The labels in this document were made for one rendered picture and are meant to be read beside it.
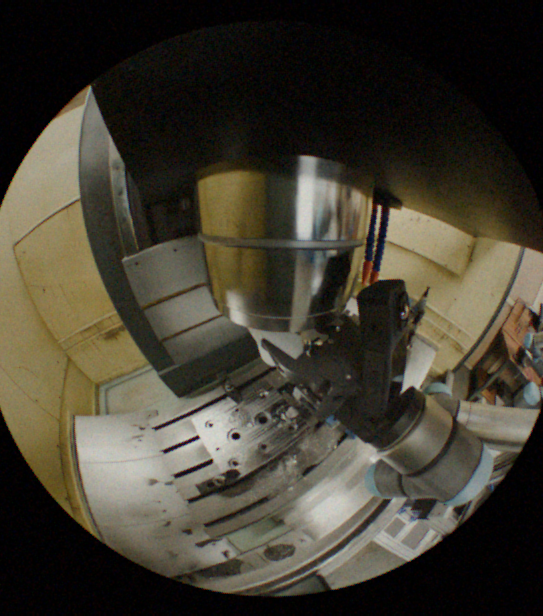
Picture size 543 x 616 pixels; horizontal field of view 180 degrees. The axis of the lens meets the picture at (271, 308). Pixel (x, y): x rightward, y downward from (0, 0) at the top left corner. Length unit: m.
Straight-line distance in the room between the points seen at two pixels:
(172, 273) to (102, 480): 1.01
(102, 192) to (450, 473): 0.81
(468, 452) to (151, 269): 0.71
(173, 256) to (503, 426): 0.85
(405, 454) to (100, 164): 0.80
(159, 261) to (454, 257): 1.31
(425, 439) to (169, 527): 0.95
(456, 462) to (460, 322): 1.08
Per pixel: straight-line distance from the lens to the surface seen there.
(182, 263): 0.59
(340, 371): 0.15
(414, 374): 1.21
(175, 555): 1.03
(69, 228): 1.06
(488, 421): 0.37
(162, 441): 0.73
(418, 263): 1.14
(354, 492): 0.88
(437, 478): 0.20
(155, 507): 0.99
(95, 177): 0.65
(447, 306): 1.19
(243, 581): 1.09
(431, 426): 0.17
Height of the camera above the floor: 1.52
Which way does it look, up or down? 37 degrees down
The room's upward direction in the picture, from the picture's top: straight up
